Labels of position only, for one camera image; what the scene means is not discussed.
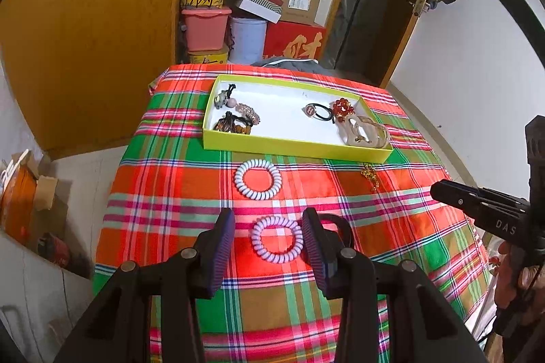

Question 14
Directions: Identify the black hair tie with balls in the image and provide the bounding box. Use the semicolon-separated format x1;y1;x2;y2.
214;84;239;110

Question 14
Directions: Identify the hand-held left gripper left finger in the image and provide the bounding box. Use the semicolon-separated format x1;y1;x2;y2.
53;208;236;363

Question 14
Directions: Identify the gold bead string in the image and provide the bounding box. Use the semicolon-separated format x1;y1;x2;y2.
361;164;380;192

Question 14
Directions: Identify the dark room door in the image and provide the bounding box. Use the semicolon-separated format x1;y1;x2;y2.
319;0;443;89

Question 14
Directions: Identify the beige hair claw clip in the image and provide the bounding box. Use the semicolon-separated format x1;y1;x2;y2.
336;114;390;146

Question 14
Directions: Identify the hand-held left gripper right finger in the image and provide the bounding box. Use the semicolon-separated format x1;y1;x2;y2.
301;207;488;363

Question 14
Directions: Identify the black bead bracelet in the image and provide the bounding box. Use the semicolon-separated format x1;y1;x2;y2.
213;111;252;135

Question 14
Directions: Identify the black wristband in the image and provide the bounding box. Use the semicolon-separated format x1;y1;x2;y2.
317;213;354;251

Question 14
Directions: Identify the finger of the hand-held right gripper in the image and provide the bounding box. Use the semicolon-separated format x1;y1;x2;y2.
430;181;531;214

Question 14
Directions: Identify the pink plastic bin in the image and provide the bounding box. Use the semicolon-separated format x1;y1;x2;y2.
181;6;233;52

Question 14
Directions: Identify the grey cloth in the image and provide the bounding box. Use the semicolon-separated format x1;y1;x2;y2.
251;57;337;76

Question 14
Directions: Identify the plaid tablecloth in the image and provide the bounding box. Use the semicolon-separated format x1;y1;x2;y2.
91;62;492;363

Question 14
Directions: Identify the red cardboard box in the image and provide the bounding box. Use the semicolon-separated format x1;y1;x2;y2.
264;21;328;60

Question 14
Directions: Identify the pale blue bucket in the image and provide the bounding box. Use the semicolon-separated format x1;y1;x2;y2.
229;17;268;65

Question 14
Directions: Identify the brown cardboard box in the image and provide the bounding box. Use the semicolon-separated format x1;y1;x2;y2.
279;0;328;27

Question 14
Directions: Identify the red bead bracelet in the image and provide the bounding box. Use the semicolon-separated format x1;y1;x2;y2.
332;98;356;121

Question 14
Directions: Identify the small yellow box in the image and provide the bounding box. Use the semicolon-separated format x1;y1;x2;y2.
187;43;230;65

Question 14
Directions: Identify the wooden wardrobe door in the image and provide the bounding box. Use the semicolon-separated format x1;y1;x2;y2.
0;0;190;159

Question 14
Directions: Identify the orange bag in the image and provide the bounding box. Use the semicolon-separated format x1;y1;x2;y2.
0;165;39;244

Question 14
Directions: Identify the purple spiral hair tie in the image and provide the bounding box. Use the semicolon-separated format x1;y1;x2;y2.
250;217;304;264

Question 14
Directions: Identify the striped white box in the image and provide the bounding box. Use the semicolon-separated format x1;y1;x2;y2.
218;0;282;24

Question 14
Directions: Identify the white spiral hair tie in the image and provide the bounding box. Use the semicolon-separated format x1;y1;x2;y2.
234;160;282;200

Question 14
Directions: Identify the yellow-green cardboard tray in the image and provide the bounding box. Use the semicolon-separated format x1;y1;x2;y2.
202;74;393;164

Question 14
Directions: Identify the black hair tie with charm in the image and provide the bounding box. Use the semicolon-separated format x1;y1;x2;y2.
303;102;337;123

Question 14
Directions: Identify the small cardboard box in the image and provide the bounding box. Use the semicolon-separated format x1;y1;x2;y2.
32;173;69;227

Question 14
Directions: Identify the person's right hand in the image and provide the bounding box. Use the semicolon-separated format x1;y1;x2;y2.
496;241;545;304

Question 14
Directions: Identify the grey cabinet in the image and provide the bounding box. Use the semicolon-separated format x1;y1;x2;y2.
0;231;94;363

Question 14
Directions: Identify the metal door lock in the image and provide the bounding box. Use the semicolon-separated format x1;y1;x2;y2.
406;0;431;18

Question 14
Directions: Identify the rhinestone hair clip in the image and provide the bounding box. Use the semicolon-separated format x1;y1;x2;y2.
235;102;261;125

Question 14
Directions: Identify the red tool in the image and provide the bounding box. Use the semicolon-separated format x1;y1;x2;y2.
37;233;71;274

